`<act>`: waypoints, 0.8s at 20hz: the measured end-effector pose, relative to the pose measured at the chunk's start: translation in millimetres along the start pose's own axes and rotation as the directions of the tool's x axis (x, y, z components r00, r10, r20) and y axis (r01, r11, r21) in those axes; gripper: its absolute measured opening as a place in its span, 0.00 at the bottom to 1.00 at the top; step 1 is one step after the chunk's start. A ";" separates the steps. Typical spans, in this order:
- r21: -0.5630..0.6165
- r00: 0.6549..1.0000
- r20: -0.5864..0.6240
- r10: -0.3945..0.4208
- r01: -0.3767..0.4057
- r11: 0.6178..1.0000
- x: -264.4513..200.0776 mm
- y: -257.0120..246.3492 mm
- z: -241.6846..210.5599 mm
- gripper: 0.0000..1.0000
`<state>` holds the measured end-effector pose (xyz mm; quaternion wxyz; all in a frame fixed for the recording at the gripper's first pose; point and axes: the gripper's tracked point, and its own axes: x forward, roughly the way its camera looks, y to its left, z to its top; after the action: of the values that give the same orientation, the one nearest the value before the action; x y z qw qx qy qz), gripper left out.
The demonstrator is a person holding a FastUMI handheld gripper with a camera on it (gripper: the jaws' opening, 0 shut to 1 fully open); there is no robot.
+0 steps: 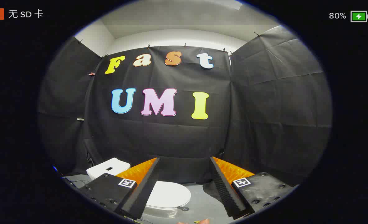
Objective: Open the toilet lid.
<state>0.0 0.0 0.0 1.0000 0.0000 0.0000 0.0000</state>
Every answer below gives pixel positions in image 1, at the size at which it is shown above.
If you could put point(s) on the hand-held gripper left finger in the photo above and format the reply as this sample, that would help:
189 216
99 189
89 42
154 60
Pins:
140 193

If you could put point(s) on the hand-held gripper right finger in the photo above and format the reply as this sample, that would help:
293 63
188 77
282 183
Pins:
226 193

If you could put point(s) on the white toilet lid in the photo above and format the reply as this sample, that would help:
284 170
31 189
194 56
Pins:
168 194

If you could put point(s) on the white toilet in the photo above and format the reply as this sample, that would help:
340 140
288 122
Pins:
108 169

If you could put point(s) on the black backdrop cloth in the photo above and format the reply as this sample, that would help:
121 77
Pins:
177 137

